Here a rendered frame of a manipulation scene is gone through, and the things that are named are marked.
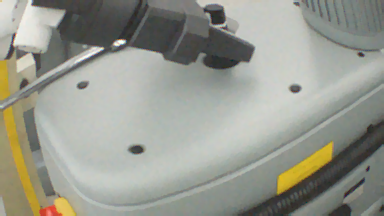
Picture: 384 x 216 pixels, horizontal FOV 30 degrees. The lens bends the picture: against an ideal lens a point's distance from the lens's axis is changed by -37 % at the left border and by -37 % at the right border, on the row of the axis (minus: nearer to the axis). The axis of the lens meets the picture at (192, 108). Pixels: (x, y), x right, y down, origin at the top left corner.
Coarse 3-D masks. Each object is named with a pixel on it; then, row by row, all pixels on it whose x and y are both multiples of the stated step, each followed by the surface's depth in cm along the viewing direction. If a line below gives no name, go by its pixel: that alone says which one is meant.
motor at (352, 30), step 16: (304, 0) 108; (320, 0) 104; (336, 0) 102; (352, 0) 100; (368, 0) 100; (304, 16) 111; (320, 16) 106; (336, 16) 103; (352, 16) 101; (368, 16) 101; (320, 32) 108; (336, 32) 105; (352, 32) 103; (368, 32) 103; (368, 48) 104
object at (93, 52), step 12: (96, 48) 108; (108, 48) 109; (120, 48) 108; (72, 60) 107; (84, 60) 107; (48, 72) 106; (60, 72) 106; (36, 84) 104; (12, 96) 103; (24, 96) 103; (0, 108) 102
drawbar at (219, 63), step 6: (210, 6) 100; (216, 6) 100; (222, 6) 100; (204, 12) 100; (210, 12) 99; (216, 12) 99; (222, 12) 100; (210, 18) 100; (216, 18) 100; (222, 18) 100; (216, 24) 100; (228, 30) 102; (216, 60) 103; (222, 60) 102; (228, 60) 102; (216, 66) 103; (222, 66) 103; (228, 66) 103
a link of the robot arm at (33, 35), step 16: (32, 0) 88; (48, 0) 87; (64, 0) 87; (80, 0) 88; (96, 0) 92; (32, 16) 90; (48, 16) 90; (64, 16) 92; (80, 16) 91; (32, 32) 89; (48, 32) 91; (64, 32) 93; (80, 32) 93; (16, 48) 93; (32, 48) 91
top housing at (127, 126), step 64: (128, 64) 105; (192, 64) 103; (256, 64) 102; (320, 64) 102; (64, 128) 96; (128, 128) 95; (192, 128) 94; (256, 128) 93; (320, 128) 97; (64, 192) 100; (128, 192) 88; (192, 192) 91; (256, 192) 96
